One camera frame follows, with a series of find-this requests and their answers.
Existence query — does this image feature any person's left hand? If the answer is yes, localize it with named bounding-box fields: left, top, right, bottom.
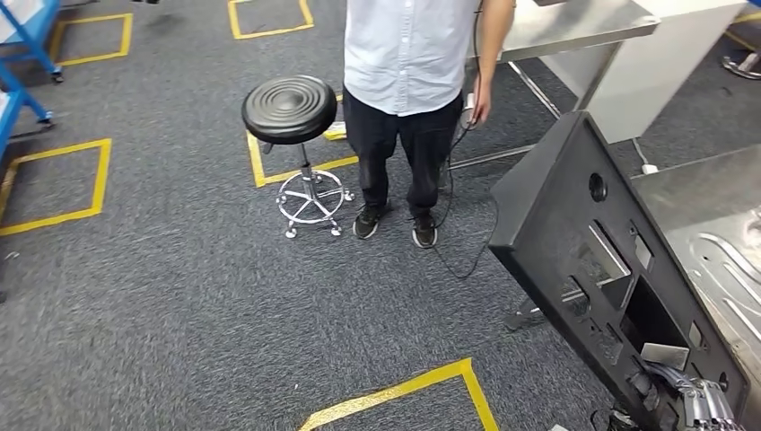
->
left=471, top=78, right=494, bottom=128

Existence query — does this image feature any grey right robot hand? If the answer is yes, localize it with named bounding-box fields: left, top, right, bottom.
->
left=630, top=358, right=748, bottom=431

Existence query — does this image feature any grey handheld controller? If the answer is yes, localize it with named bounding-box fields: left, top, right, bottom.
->
left=460, top=92, right=477, bottom=131

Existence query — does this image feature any black plastic panel part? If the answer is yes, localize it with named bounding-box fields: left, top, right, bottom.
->
left=488, top=110, right=751, bottom=431

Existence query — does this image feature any stainless steel workbench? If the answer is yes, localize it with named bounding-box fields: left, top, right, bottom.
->
left=503, top=142, right=761, bottom=431

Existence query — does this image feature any blue metal shelf rack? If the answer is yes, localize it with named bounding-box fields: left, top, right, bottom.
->
left=0, top=0, right=64, bottom=157

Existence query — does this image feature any person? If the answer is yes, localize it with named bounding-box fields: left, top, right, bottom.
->
left=343, top=0, right=517, bottom=250

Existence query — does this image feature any steel side table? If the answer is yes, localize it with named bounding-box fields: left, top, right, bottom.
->
left=449, top=0, right=661, bottom=173

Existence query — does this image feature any stamped steel plate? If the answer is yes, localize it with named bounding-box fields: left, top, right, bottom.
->
left=680, top=205, right=761, bottom=382

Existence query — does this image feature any white cabinet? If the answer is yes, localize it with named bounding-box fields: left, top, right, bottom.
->
left=538, top=0, right=750, bottom=144

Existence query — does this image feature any black round stool chrome base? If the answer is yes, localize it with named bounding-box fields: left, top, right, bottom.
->
left=241, top=74, right=356, bottom=241

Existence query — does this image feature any chrome round stand base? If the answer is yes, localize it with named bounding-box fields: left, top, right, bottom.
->
left=721, top=52, right=761, bottom=82

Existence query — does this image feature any long black controller cable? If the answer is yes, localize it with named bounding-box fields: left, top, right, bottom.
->
left=433, top=0, right=502, bottom=281

